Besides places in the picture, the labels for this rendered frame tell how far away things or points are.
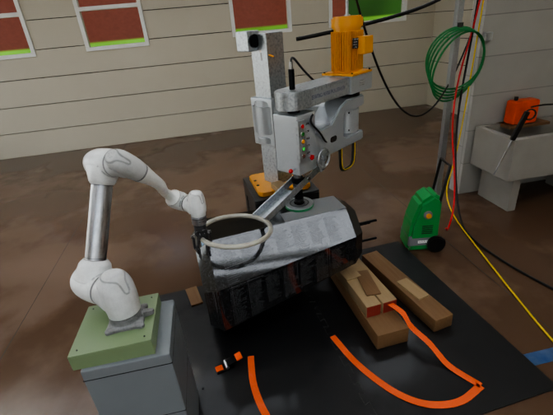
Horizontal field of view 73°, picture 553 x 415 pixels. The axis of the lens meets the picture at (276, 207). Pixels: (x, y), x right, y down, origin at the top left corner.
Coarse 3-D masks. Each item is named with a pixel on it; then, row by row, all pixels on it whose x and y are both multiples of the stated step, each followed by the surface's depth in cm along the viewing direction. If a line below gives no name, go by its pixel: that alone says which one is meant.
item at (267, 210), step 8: (312, 176) 283; (288, 184) 282; (304, 184) 278; (280, 192) 277; (288, 192) 277; (296, 192) 273; (272, 200) 273; (280, 200) 272; (288, 200) 268; (264, 208) 268; (272, 208) 267; (280, 208) 264; (264, 216) 263; (272, 216) 260
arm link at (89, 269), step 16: (96, 160) 178; (96, 176) 180; (112, 176) 183; (96, 192) 182; (112, 192) 188; (96, 208) 182; (96, 224) 183; (96, 240) 183; (96, 256) 184; (80, 272) 182; (96, 272) 182; (80, 288) 181
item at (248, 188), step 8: (304, 176) 369; (248, 184) 362; (312, 184) 349; (248, 192) 360; (256, 192) 345; (304, 192) 337; (312, 192) 338; (248, 200) 377; (256, 200) 329; (264, 200) 329; (248, 208) 384; (256, 208) 331
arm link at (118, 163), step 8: (112, 152) 170; (120, 152) 171; (128, 152) 176; (104, 160) 176; (112, 160) 169; (120, 160) 171; (128, 160) 173; (136, 160) 177; (104, 168) 177; (112, 168) 172; (120, 168) 172; (128, 168) 174; (136, 168) 177; (144, 168) 181; (120, 176) 179; (128, 176) 178; (136, 176) 179
